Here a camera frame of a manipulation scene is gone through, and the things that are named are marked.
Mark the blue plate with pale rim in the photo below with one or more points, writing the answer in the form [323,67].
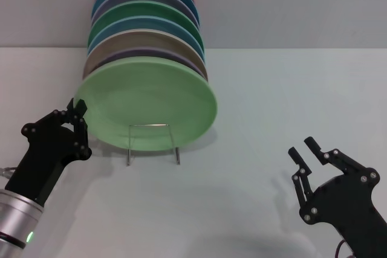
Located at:
[145,23]

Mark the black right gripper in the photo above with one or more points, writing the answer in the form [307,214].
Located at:
[347,206]

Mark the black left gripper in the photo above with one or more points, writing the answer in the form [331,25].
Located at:
[45,158]

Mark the light green plate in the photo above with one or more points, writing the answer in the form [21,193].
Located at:
[145,104]

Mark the tan plate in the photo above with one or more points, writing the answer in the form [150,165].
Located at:
[99,55]

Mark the dark green plate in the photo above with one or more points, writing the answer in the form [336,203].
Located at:
[145,8]

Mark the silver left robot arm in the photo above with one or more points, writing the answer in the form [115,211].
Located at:
[16,215]

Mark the lavender plate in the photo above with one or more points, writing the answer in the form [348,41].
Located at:
[145,53]

